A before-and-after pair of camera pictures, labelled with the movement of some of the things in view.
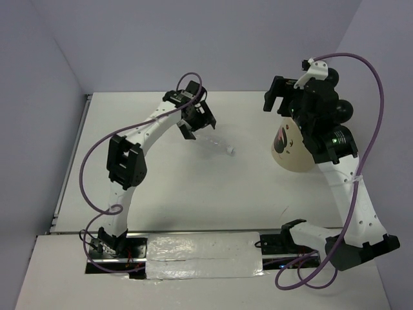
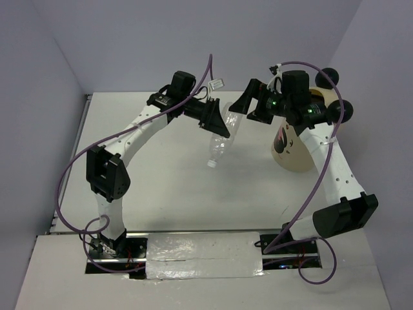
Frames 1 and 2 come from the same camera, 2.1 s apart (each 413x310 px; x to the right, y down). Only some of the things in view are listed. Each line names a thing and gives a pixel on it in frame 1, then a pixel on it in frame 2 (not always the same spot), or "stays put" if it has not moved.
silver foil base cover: [203, 256] stays put
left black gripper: [186, 128] to [211, 119]
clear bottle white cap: [218, 144] to [219, 144]
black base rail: [277, 254] stays put
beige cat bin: [289, 148] stays put
